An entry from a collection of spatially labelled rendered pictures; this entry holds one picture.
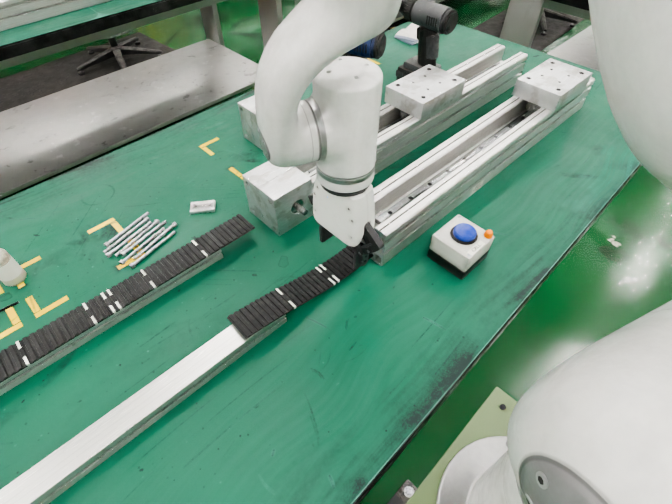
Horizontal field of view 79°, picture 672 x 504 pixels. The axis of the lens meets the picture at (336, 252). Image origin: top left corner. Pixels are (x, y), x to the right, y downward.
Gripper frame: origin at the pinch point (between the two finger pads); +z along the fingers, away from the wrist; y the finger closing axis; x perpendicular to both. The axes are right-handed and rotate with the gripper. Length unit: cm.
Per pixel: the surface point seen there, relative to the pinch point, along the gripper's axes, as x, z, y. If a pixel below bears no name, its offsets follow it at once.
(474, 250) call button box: 15.2, -0.8, 16.6
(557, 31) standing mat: 339, 83, -97
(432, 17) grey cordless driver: 60, -14, -30
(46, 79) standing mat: 10, 83, -299
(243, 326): -21.9, 0.9, 0.5
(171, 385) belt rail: -34.5, 2.2, 0.6
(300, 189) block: 2.1, -3.1, -13.8
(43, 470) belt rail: -51, 2, -1
